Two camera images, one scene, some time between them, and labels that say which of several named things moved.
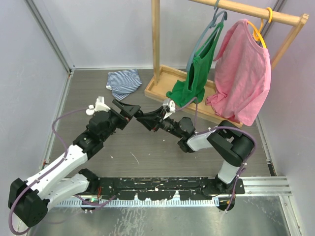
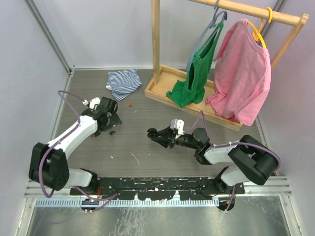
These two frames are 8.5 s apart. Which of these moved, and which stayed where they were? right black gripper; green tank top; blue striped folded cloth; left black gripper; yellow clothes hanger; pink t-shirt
Moved: right black gripper; left black gripper
Stayed: blue striped folded cloth; yellow clothes hanger; green tank top; pink t-shirt
